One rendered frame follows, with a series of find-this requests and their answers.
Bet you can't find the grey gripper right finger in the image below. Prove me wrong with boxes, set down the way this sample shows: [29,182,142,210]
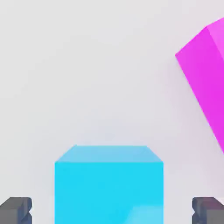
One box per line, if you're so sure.
[192,196,224,224]

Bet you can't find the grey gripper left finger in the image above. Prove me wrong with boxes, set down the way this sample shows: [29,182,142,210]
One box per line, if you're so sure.
[0,196,33,224]

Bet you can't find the small cyan cube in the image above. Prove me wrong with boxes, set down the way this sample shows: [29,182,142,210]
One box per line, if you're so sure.
[54,144,164,224]

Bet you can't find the large magenta box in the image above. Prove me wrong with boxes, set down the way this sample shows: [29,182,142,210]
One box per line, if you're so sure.
[175,17,224,155]

